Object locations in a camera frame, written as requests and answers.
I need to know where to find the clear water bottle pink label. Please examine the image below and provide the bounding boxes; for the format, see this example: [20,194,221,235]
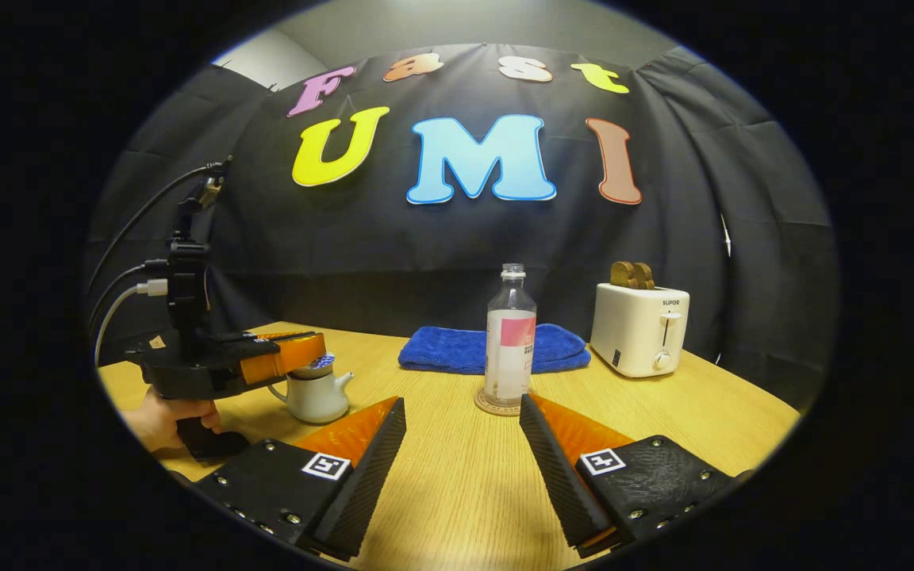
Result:
[484,263,538,407]

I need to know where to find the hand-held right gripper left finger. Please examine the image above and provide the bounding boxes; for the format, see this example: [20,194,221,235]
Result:
[187,397,408,560]

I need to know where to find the black cable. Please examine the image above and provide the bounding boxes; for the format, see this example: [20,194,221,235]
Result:
[86,163,216,294]
[90,260,170,334]

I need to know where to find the white ceramic teacup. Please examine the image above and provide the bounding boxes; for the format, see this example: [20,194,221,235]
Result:
[268,366,355,424]

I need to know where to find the round wooden coaster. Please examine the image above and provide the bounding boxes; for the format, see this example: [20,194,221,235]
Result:
[474,385,533,417]

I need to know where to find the black backdrop cloth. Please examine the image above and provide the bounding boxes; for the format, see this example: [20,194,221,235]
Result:
[84,44,839,405]

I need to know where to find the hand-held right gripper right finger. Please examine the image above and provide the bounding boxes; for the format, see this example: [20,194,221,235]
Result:
[519,393,751,558]

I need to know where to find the blue towel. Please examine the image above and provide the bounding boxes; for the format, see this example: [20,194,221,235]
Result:
[397,323,592,376]

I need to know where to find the white toaster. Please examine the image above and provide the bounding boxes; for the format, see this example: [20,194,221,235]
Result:
[589,282,691,378]

